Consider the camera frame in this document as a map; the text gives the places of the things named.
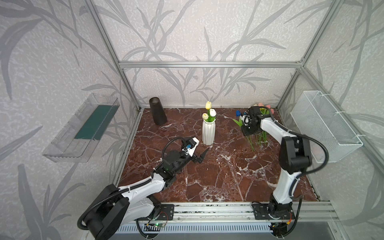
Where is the white ribbed ceramic vase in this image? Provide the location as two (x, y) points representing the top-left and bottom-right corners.
(202, 120), (216, 146)

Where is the white artificial tulip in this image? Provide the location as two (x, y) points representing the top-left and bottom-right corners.
(209, 109), (217, 122)

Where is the clear plastic wall tray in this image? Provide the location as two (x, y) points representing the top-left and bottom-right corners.
(43, 94), (120, 163)

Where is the black cylindrical vase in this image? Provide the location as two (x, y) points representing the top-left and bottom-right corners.
(149, 97), (168, 126)

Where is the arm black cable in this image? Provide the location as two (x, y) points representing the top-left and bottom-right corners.
(257, 105), (330, 176)
(77, 176), (152, 232)

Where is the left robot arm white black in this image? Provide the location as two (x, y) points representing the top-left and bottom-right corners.
(77, 148), (207, 240)

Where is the yellow artificial tulip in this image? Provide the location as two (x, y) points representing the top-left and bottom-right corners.
(205, 101), (212, 116)

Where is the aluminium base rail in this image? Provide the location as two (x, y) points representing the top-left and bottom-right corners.
(118, 202), (340, 235)

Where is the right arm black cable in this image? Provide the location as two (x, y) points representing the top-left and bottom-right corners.
(257, 105), (330, 176)

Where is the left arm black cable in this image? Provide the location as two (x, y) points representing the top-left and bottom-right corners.
(77, 176), (152, 232)

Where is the white wire mesh basket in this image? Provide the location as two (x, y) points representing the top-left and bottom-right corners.
(291, 91), (363, 163)

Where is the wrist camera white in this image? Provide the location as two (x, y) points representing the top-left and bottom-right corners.
(183, 137), (200, 157)
(241, 112), (251, 126)

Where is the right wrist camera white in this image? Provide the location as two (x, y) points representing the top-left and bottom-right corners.
(241, 112), (251, 126)

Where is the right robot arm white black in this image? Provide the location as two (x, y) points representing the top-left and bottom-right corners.
(236, 106), (312, 215)

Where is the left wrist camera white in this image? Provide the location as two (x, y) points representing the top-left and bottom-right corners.
(183, 137), (200, 157)

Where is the bunch of artificial tulips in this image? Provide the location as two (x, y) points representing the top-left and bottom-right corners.
(233, 103), (274, 152)

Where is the green circuit board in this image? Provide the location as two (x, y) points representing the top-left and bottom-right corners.
(146, 222), (167, 231)

